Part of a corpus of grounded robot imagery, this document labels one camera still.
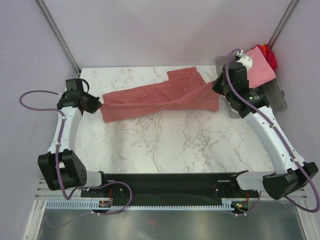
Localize salmon red t shirt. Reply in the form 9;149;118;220
100;67;220;123

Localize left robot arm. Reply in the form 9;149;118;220
37;78;110;197

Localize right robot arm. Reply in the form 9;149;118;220
212;61;319;200

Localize light pink t shirt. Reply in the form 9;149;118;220
246;46;276;89

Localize bright red t shirt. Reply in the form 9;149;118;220
252;44;278;72

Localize grey translucent plastic bin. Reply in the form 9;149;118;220
214;56;288;119

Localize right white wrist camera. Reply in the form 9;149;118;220
234;49;253;71

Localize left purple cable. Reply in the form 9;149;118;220
19;90;78;201

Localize right aluminium frame post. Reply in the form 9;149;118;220
267;0;300;50

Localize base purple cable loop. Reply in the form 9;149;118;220
91;181;135;217

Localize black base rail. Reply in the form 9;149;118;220
81;172;259;206

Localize white slotted cable duct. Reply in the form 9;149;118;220
45;199;236;211

